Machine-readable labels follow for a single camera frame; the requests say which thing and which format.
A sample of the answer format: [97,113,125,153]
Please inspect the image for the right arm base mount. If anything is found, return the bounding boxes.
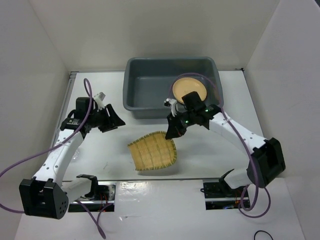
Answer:
[200,179,244,210]

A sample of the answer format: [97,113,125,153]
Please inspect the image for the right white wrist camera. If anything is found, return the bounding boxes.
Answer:
[164,98,178,117]

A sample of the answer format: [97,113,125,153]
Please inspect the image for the woven bamboo tray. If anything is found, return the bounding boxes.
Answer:
[127,131,177,171]

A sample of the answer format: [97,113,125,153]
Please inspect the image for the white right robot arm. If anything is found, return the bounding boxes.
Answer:
[164,91,286,197]

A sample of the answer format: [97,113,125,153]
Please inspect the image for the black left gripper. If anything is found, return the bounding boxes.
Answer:
[88,103,126,133]

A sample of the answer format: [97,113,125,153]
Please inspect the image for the clear glass cup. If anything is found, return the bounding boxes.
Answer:
[72,149,80,160]

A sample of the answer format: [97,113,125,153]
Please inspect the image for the black cable loop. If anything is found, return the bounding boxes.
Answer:
[254,230,274,240]

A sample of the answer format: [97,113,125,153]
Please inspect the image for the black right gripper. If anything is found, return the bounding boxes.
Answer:
[165,109,196,139]

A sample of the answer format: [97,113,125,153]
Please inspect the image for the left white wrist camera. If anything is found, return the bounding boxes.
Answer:
[93,92,106,110]

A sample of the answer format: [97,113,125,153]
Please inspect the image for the aluminium table edge rail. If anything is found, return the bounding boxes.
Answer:
[51,71,78,147]

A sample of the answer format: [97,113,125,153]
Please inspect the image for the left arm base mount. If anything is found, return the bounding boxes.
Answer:
[77,181,117,213]

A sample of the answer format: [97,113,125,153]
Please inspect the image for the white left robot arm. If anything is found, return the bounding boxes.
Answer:
[19,97,125,220]

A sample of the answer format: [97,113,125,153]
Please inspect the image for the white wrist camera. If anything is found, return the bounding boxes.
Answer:
[164,98,178,117]
[93,92,106,110]

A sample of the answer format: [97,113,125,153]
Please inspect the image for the grey plastic bin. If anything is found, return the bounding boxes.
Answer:
[122,56,224,119]

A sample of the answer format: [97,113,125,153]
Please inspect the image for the yellow plate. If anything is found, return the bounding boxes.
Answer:
[172,77,207,104]

